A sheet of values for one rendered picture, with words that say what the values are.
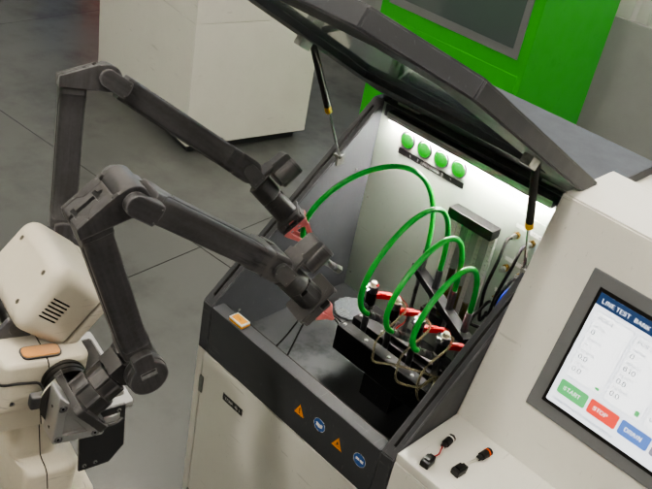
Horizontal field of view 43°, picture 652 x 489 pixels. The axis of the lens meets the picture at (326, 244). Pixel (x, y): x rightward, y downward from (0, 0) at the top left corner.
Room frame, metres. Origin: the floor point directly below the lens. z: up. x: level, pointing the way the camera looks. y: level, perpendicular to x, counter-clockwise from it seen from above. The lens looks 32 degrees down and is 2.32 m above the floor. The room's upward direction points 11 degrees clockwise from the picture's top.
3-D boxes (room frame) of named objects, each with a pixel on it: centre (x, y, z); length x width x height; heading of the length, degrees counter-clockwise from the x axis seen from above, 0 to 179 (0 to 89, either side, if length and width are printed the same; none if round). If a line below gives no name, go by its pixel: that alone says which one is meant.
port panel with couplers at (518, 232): (1.82, -0.49, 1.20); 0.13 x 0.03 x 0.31; 50
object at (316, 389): (1.59, 0.01, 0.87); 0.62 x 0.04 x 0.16; 50
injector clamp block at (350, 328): (1.69, -0.23, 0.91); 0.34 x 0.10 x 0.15; 50
